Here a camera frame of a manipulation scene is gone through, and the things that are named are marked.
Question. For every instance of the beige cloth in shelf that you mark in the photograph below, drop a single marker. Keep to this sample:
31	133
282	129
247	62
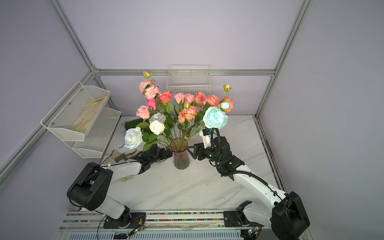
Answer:
84	120

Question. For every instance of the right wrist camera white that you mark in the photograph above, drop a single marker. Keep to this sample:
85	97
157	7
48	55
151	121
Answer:
206	137

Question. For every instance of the mint green peony stem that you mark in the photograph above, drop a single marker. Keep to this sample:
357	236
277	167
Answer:
208	117

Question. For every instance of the orange pink peony stem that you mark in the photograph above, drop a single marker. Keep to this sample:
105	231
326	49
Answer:
214	100

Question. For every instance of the pale blue grey rose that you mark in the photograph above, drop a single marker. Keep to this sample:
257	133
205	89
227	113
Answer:
158	117

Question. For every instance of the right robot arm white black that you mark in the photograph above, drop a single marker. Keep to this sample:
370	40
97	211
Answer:
283	213

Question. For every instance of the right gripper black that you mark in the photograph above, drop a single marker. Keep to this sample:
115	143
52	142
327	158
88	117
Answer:
199	149

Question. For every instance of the red rose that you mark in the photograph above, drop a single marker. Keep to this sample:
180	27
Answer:
165	97

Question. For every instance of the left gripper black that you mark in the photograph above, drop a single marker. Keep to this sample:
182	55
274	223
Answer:
164	155

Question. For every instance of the white wire wall basket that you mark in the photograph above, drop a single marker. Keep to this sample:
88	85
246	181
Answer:
189	79

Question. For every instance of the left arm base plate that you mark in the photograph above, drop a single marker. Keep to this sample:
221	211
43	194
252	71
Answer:
126	221

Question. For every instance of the light pink rose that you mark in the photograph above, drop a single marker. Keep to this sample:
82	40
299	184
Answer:
143	112

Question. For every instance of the beige work glove on table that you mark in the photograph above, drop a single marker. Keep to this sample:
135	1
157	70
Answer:
120	157

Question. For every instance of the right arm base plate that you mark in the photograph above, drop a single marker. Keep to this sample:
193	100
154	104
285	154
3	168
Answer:
237	218

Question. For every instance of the green artificial grass mat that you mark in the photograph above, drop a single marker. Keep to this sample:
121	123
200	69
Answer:
132	123

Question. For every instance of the large white rose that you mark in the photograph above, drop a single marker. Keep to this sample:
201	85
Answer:
133	138

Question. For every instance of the aluminium front rail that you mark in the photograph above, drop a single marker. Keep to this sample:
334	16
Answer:
163	225

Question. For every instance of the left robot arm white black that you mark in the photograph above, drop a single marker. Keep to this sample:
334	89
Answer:
90	189

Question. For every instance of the white mesh two-tier shelf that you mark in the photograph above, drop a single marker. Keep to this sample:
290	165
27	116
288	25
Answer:
92	144

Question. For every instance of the small white rose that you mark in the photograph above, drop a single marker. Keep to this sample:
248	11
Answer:
157	127

